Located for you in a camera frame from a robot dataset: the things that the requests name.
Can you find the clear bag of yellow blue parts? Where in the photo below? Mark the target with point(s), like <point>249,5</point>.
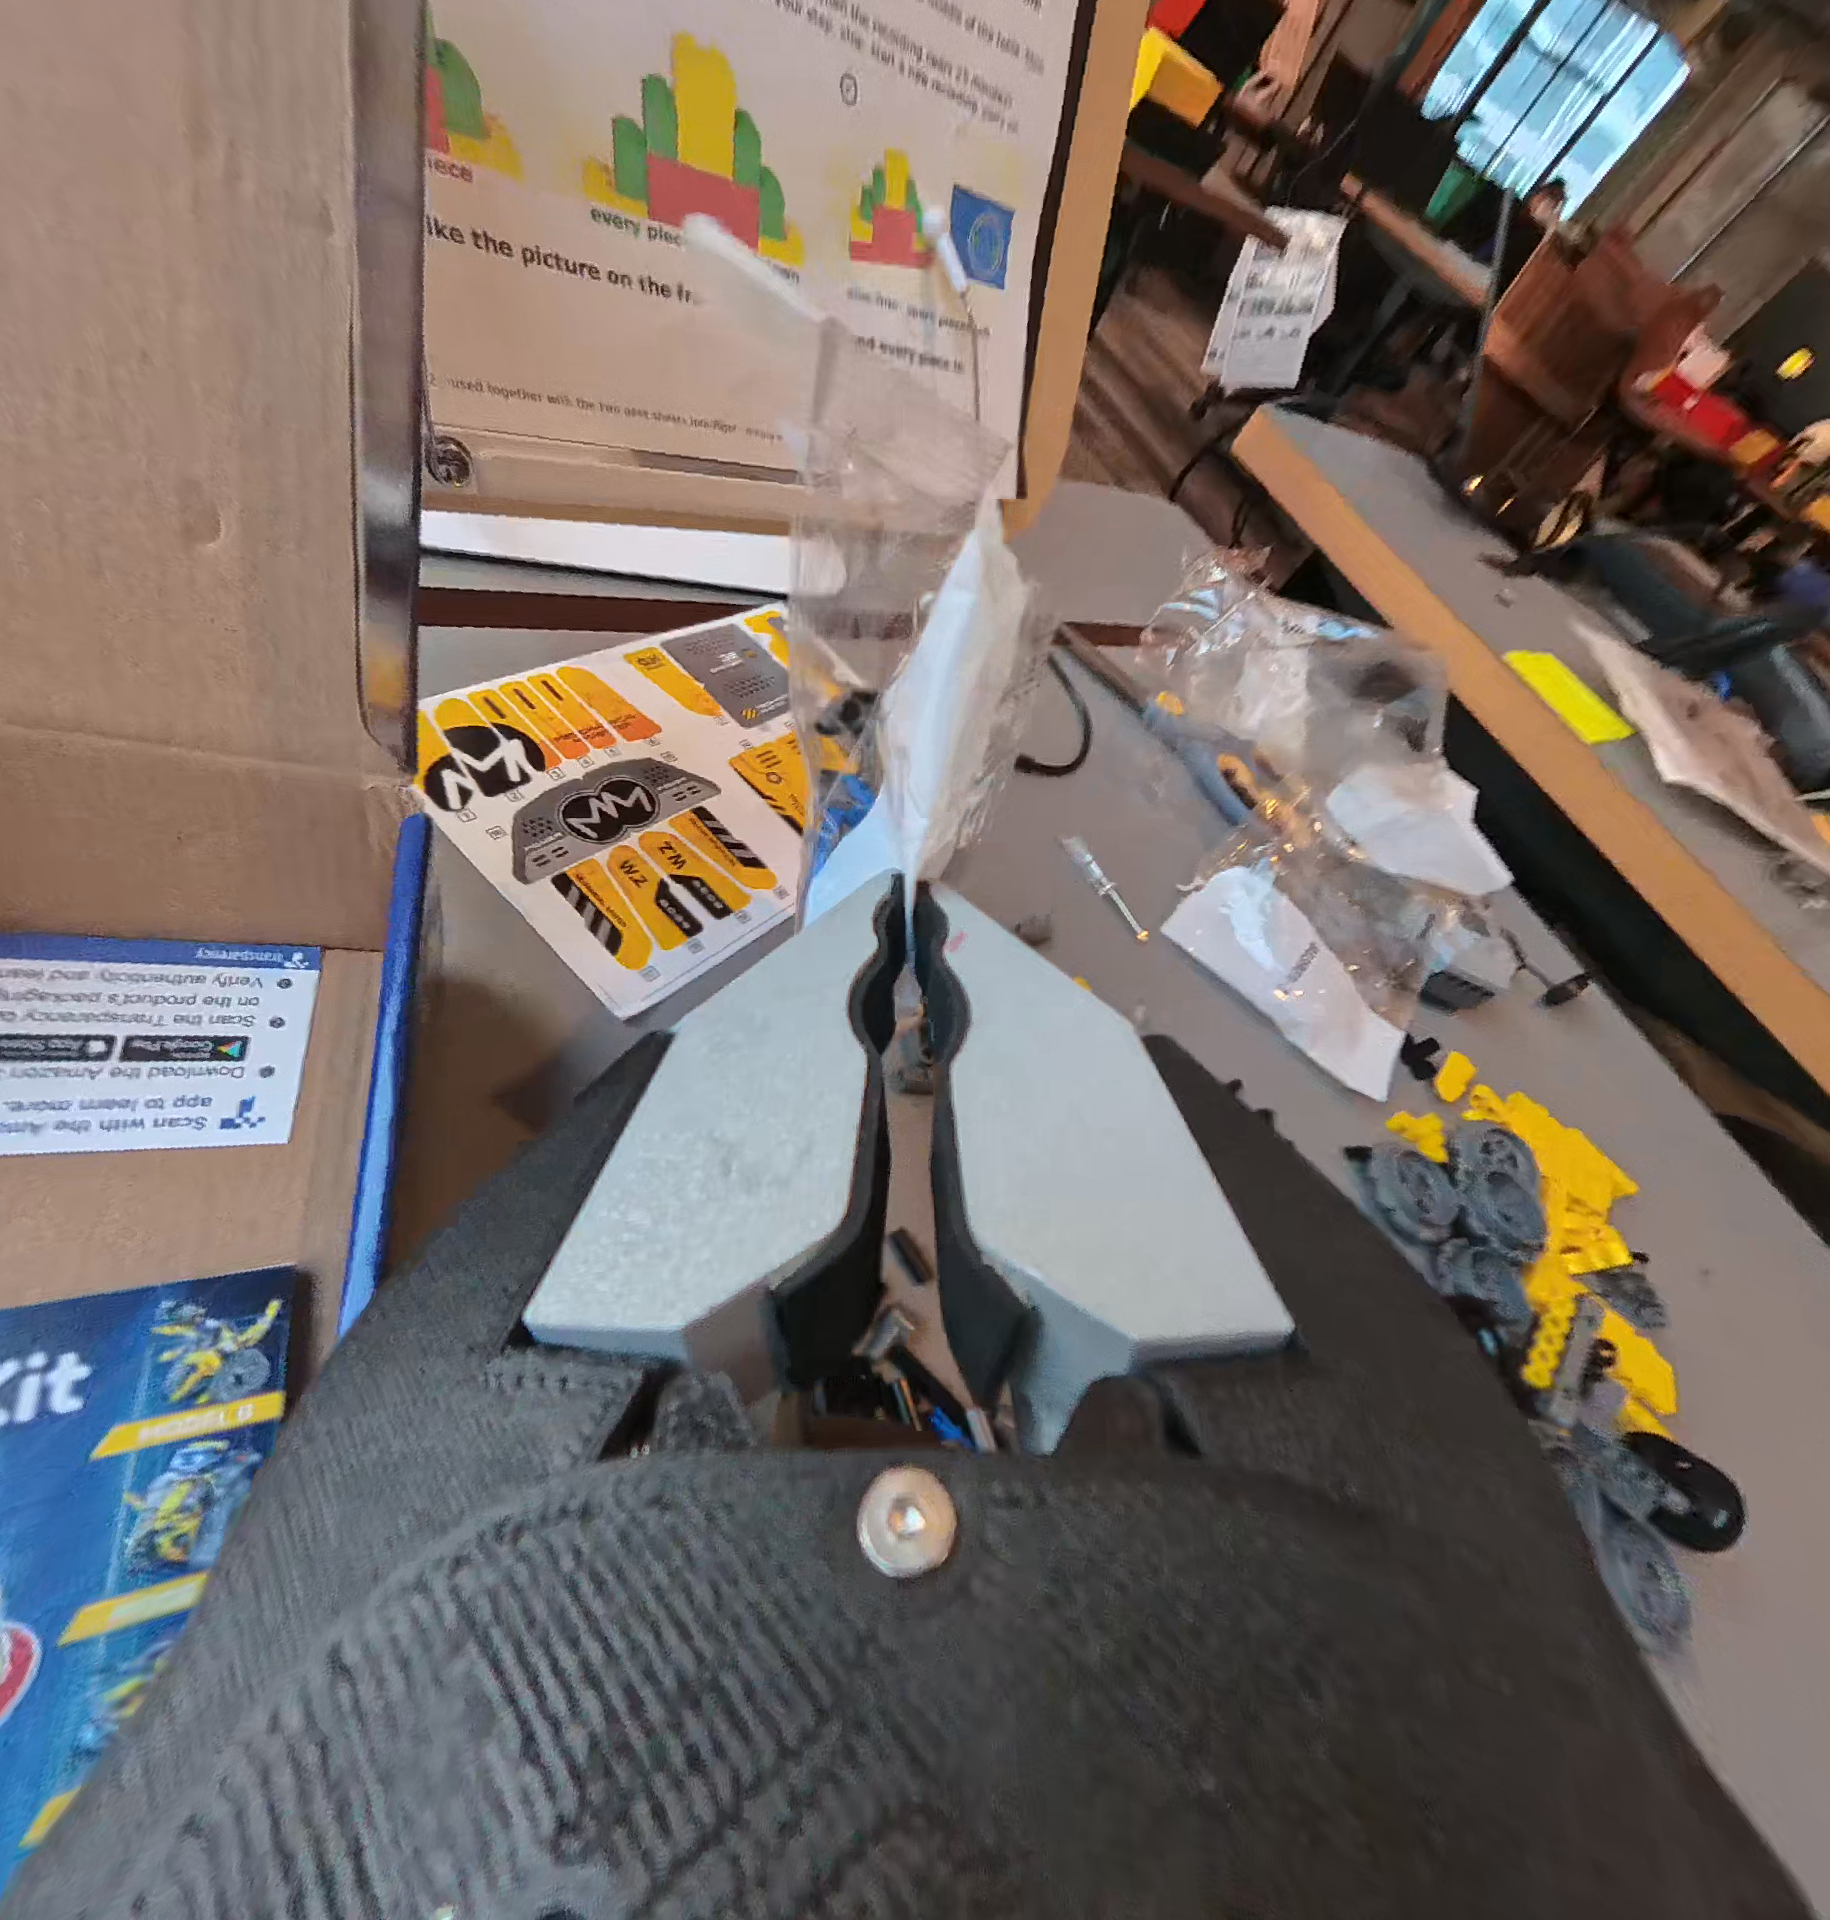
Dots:
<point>945,676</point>

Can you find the empty clear plastic bag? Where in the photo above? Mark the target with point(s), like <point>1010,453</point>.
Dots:
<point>1305,676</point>

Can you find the small clear screwdriver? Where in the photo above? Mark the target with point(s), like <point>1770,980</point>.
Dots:
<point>1105,888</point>

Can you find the black handheld scanner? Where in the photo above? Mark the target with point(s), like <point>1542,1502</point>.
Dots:
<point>1725,660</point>

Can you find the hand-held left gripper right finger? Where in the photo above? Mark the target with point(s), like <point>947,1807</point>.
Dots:
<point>1111,1201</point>

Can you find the black track links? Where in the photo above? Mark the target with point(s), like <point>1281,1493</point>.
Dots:
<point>1418,1058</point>

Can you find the white monitor base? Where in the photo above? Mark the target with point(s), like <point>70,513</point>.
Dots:
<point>600,546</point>

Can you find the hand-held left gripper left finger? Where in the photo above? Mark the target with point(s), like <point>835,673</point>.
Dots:
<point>706,1201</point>

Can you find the instruction sheet on board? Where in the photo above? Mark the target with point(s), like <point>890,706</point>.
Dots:
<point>706,225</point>

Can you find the blue cardboard kit box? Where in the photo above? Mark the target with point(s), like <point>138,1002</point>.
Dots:
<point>150,451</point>

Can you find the pile of small connector pieces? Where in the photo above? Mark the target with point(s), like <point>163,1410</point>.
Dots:
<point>891,1387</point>

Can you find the pile of wheels and beams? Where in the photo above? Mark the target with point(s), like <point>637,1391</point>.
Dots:
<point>1545,1276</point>

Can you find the yellow sticky note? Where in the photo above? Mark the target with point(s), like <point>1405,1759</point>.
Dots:
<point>1566,697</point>

